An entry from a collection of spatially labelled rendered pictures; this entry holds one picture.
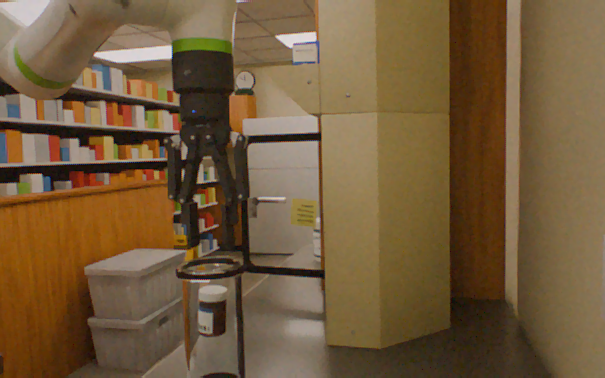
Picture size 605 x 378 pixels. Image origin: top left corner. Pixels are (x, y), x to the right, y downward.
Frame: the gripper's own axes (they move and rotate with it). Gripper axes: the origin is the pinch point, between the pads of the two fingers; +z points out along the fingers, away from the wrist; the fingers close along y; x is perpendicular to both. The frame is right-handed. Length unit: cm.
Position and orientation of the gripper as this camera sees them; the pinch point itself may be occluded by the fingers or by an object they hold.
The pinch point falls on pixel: (210, 227)
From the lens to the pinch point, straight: 74.3
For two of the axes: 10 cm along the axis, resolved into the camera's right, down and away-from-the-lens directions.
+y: -9.7, 0.1, 2.5
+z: 0.3, 10.0, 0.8
